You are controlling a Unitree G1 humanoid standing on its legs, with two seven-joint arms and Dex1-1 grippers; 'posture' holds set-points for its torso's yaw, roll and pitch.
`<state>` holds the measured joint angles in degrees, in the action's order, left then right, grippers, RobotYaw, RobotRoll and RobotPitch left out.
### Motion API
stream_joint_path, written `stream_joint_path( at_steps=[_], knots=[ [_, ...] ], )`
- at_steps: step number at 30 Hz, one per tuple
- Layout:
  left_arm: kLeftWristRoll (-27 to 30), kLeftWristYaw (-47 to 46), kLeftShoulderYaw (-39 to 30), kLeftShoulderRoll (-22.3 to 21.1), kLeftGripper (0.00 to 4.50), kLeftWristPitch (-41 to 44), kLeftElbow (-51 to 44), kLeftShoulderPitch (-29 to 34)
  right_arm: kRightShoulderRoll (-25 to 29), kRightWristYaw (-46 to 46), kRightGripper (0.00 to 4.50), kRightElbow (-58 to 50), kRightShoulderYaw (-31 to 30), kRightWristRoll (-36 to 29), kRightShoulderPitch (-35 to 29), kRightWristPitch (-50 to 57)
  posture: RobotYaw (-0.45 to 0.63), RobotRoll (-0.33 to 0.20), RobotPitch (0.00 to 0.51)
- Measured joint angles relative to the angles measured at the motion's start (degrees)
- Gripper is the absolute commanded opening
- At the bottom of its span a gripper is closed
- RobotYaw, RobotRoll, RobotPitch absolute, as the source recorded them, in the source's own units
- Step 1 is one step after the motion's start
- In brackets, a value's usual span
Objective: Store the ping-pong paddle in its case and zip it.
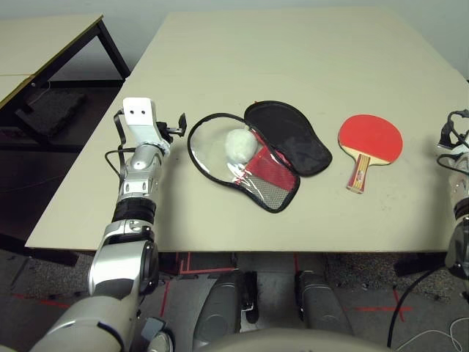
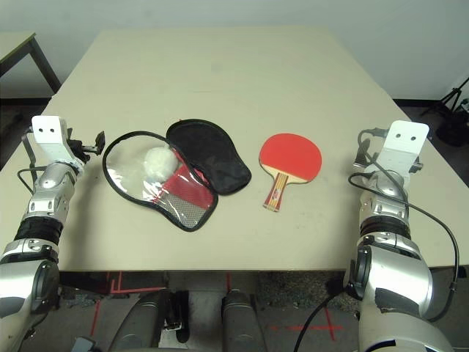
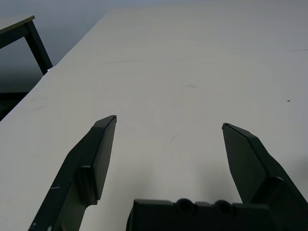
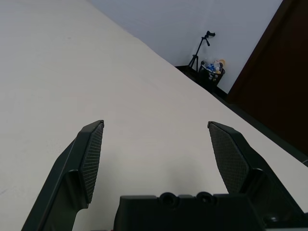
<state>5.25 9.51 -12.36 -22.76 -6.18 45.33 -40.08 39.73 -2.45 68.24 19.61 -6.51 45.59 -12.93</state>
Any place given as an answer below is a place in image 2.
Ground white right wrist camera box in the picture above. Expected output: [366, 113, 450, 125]
[375, 120, 430, 180]

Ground beige side table black frame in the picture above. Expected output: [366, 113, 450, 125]
[0, 32, 62, 100]

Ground black bag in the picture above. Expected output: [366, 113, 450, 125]
[435, 109, 469, 147]

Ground grey robot right leg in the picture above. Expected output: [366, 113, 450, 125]
[221, 288, 267, 352]

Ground black tripod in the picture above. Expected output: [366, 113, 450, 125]
[420, 76, 469, 122]

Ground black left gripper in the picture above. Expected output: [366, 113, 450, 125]
[67, 126, 107, 164]

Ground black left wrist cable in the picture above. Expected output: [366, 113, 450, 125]
[17, 126, 49, 196]

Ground black cable hanging to floor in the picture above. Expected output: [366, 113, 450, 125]
[301, 292, 347, 352]

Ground red ping-pong paddle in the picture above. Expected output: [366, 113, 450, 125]
[258, 133, 323, 213]

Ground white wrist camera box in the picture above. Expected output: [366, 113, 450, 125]
[30, 114, 70, 164]
[375, 120, 430, 180]

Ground fluffy pompom zipper charm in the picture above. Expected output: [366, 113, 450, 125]
[143, 146, 180, 181]

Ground grey robot leg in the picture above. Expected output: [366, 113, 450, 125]
[221, 288, 267, 352]
[108, 288, 190, 352]

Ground grey robot left leg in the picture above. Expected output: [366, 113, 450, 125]
[108, 288, 190, 352]

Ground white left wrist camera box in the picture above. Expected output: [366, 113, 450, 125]
[30, 114, 70, 164]

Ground small grey box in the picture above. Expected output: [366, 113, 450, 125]
[71, 336, 97, 352]

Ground red black paddle case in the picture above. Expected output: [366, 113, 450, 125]
[101, 117, 253, 233]

